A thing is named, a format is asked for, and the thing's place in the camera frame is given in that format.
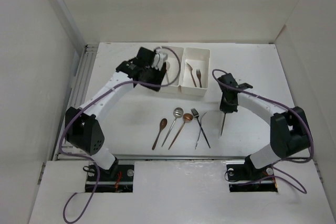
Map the silver slotted spoon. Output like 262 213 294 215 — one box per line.
161 107 184 147

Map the copper metal spoon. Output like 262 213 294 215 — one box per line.
168 113 193 150

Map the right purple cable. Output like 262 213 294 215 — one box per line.
212 69 314 195

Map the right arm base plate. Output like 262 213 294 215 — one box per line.
225 162 278 193

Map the purple cable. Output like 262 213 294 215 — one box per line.
59 46 182 223
212 69 314 195

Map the brown wooden spoon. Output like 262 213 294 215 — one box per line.
152 118 167 150

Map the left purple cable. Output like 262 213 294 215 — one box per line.
59 46 182 223

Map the left white plastic container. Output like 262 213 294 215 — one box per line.
158 46 184 93

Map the dark wooden fork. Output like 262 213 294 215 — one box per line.
196 69 203 88

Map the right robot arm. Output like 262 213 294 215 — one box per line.
216 72 314 181

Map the right white plastic container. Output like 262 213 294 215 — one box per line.
180 47 211 97

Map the aluminium front rail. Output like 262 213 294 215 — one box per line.
52 153 250 162

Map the copper metal fork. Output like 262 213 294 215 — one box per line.
186 62 197 87

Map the white plastic container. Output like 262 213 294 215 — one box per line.
180 47 211 97
158 46 184 93

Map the aluminium side rail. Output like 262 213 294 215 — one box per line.
50 44 99 161

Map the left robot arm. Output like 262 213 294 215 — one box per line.
65 47 168 171

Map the black handled fork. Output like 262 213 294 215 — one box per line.
191 108 211 148

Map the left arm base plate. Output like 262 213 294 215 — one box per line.
82 164 134 193

